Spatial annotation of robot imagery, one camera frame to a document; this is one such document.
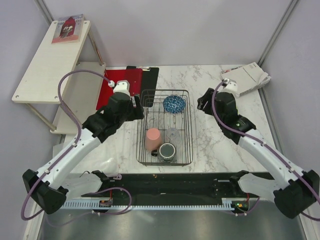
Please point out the white spiral notebook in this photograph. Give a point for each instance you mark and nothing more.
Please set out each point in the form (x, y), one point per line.
(249, 78)

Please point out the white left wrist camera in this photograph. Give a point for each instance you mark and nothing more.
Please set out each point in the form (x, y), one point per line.
(122, 86)

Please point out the pink plastic cup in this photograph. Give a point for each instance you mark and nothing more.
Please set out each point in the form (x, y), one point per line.
(153, 139)

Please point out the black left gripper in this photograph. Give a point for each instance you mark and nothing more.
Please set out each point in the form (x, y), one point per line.
(137, 113)

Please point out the blue patterned ceramic bowl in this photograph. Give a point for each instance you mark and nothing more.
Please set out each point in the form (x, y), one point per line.
(174, 104)

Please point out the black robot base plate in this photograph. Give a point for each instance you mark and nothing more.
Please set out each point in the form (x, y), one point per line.
(170, 189)

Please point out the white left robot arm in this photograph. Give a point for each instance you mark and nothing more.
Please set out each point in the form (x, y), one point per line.
(48, 186)

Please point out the black clipboard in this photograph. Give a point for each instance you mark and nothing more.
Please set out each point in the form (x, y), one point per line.
(148, 84)

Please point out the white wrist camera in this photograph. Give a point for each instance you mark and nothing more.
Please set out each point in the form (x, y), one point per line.
(230, 86)
(122, 86)

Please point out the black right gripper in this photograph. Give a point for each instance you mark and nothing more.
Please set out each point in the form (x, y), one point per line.
(202, 100)

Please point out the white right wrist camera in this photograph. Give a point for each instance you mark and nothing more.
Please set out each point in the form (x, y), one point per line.
(230, 86)

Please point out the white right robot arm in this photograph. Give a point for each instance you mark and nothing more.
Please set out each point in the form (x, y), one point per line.
(292, 189)

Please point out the dark green ceramic mug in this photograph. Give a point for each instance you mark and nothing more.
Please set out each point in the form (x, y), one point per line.
(166, 153)

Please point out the clear glass tumbler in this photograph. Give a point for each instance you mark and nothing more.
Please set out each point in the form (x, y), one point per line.
(172, 135)

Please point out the black wire dish rack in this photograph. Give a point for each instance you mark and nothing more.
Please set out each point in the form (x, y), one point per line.
(157, 117)

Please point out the red illustrated book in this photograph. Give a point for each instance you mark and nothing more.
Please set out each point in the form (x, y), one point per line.
(68, 29)

